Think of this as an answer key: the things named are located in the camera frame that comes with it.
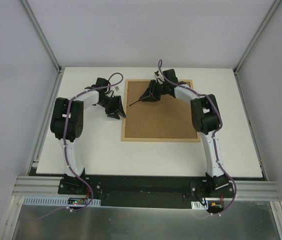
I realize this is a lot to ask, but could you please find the red handled screwdriver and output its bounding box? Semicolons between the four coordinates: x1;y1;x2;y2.
129;99;143;107

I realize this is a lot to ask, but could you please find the wooden picture frame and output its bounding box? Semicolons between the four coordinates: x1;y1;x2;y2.
121;79;201;143

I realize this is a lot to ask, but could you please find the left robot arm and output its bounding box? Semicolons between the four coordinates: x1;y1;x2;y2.
50;72;126;195

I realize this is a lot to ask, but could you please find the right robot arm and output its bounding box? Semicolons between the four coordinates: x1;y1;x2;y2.
139;69;229;198

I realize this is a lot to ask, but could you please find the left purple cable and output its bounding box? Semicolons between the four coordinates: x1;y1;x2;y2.
30;72;124;221

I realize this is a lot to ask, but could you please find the purple cable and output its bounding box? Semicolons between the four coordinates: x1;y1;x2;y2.
30;72;124;221
157;59;238;221

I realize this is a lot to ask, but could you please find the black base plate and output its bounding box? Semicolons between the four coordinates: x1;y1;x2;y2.
58;175;234;209

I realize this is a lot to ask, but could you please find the left aluminium corner post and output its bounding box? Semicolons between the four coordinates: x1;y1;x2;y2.
19;0;61;73

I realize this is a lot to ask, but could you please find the aluminium corner post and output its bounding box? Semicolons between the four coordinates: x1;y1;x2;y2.
233;0;282;75
19;0;61;73

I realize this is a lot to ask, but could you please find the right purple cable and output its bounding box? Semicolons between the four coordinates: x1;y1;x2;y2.
157;59;238;221

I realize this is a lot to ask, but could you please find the aluminium rail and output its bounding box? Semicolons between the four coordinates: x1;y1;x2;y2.
12;174;64;197

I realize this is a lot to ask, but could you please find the right white cable duct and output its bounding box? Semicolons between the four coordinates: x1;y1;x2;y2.
191;201;208;210

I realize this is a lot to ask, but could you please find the white cable duct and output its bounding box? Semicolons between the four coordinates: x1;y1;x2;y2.
23;196;101;208
191;201;208;210

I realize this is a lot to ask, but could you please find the left white cable duct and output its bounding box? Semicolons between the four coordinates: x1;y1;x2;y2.
23;196;101;208

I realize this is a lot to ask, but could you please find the right aluminium corner post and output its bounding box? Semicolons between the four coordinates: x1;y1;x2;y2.
233;0;282;75

